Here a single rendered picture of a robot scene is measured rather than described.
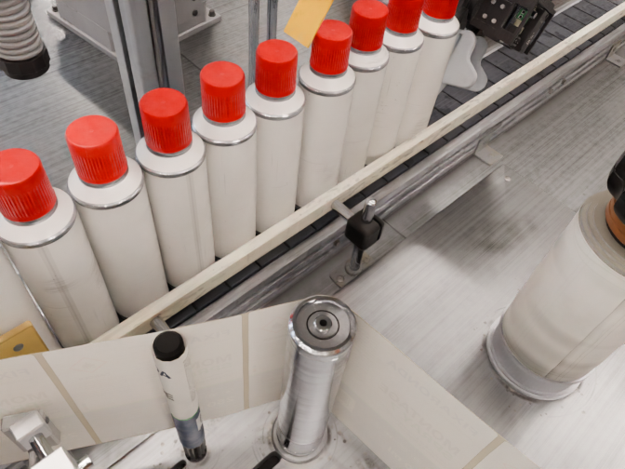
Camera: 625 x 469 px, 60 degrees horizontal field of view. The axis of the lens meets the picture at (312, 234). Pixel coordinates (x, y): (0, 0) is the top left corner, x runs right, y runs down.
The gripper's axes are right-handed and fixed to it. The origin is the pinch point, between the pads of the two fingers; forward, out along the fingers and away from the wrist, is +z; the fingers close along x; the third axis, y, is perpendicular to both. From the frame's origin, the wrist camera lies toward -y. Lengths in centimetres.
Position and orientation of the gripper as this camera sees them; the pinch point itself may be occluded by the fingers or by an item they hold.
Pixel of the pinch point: (427, 88)
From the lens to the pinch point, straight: 69.7
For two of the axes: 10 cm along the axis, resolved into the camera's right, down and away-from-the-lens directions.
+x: 5.9, -1.2, 8.0
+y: 6.8, 6.1, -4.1
